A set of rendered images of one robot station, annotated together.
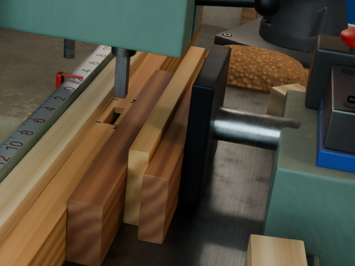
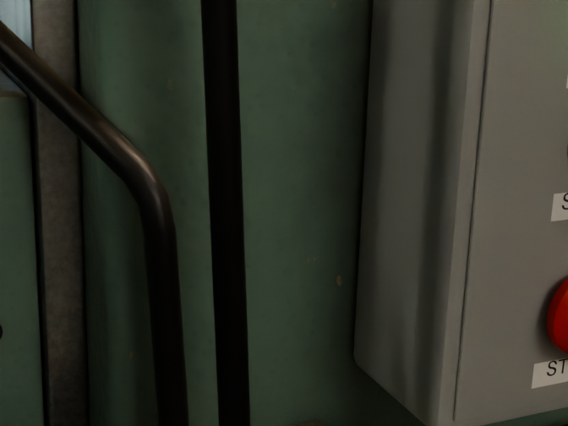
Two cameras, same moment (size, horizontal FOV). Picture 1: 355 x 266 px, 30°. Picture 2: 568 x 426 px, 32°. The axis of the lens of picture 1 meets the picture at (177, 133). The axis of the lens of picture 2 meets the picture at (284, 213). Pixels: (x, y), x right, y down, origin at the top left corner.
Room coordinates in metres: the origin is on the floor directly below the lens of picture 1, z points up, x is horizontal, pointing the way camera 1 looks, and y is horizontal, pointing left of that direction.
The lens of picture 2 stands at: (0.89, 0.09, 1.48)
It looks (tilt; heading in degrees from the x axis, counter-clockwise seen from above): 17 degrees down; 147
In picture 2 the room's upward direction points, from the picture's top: 2 degrees clockwise
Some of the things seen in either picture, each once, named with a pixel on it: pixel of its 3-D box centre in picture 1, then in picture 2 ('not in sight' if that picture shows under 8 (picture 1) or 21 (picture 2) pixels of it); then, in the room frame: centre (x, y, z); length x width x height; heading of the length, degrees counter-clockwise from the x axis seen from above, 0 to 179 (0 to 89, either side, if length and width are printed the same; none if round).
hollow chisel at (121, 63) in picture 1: (122, 65); not in sight; (0.47, 0.05, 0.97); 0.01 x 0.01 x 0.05; 81
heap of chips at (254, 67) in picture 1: (253, 62); not in sight; (0.69, -0.07, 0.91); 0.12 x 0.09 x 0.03; 81
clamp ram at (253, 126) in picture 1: (245, 127); not in sight; (0.44, -0.05, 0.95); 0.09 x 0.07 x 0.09; 171
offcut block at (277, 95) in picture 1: (292, 107); not in sight; (0.57, -0.10, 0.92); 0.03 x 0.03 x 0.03; 34
